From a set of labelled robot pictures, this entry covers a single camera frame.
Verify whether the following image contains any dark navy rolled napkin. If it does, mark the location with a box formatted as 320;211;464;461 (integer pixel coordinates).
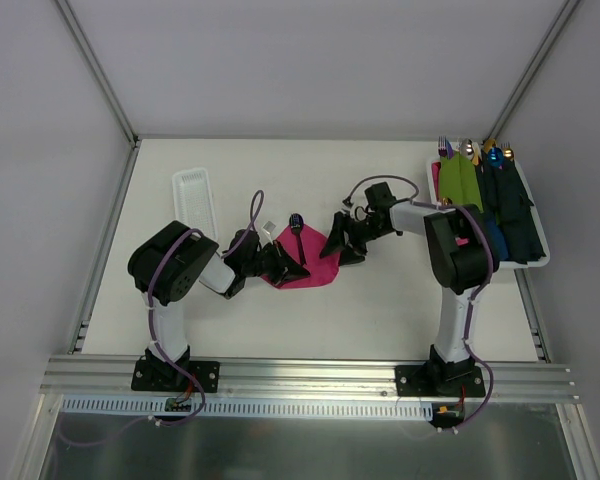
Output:
478;161;545;264

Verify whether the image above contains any left aluminium frame post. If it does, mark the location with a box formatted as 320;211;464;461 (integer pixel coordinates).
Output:
49;0;141;146

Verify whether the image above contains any magenta paper napkin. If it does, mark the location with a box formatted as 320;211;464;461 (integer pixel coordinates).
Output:
262;225;339;290

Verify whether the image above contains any silver spoon in roll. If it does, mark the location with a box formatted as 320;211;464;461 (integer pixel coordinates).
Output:
459;138;480;165

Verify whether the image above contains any green rolled napkin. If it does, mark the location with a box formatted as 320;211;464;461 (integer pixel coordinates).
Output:
438;152;483;212

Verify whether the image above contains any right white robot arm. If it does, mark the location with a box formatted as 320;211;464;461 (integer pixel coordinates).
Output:
320;182;499;398

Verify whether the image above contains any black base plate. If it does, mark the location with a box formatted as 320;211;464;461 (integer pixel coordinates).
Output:
131;356;220;393
394;364;486;398

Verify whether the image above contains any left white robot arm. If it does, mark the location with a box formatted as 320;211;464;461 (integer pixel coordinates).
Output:
127;221;310;393

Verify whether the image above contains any black fork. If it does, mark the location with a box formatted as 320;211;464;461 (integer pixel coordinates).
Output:
291;232;306;266

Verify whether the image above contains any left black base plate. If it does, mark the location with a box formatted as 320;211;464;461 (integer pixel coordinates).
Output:
131;356;220;393

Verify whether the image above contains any small white utensil basket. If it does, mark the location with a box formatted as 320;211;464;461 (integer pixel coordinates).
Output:
172;168;219;241

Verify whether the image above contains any aluminium front rail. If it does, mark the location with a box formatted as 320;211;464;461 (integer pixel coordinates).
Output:
40;355;582;404

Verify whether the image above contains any large white storage basket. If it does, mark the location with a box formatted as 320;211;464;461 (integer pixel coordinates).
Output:
426;154;552;272

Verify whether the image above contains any purple fork in roll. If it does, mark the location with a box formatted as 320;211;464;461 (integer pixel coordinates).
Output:
438;136;454;158

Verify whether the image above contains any purple metallic spoon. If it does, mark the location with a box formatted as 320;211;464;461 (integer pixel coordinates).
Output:
289;213;304;235

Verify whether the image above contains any blue spoon in roll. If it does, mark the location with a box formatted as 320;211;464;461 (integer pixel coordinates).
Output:
488;147;504;168

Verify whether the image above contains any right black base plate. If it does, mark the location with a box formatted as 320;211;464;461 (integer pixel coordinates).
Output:
394;364;486;398

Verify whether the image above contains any white slotted cable duct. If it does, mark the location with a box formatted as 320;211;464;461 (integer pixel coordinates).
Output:
61;395;433;422

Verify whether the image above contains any blue rolled napkin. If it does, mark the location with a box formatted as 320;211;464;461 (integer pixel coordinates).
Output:
485;215;510;262

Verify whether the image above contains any aluminium frame post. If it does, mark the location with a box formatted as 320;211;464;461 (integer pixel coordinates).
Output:
49;0;141;146
483;0;583;140

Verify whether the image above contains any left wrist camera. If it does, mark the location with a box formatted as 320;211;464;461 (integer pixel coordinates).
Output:
261;221;276;238

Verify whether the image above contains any right aluminium frame post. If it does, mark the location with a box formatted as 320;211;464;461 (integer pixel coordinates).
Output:
483;0;583;140

